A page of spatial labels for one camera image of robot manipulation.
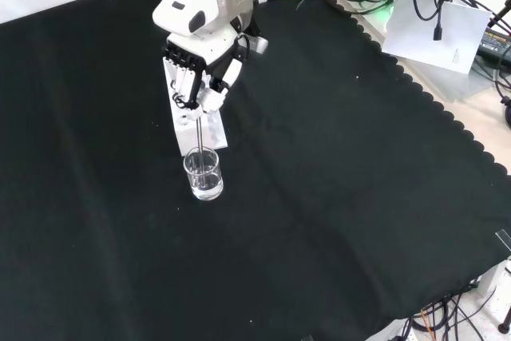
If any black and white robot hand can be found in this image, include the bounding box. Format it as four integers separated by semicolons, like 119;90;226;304
161;17;269;119

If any clear glass rod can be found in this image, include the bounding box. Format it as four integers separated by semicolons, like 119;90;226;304
195;115;209;190

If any white test tube rack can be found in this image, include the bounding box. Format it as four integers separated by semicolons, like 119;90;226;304
161;55;229;157

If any clear glass beaker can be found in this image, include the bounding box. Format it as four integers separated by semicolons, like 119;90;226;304
182;150;224;201

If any black bench cloth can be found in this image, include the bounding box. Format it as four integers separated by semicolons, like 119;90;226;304
0;0;511;341

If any white paper sheet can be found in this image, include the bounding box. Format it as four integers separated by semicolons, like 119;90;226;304
381;0;492;75

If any black power adapter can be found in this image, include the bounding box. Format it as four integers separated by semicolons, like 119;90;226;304
474;27;511;71

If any black floor cable bundle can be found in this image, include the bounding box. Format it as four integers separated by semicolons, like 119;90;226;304
398;291;511;341

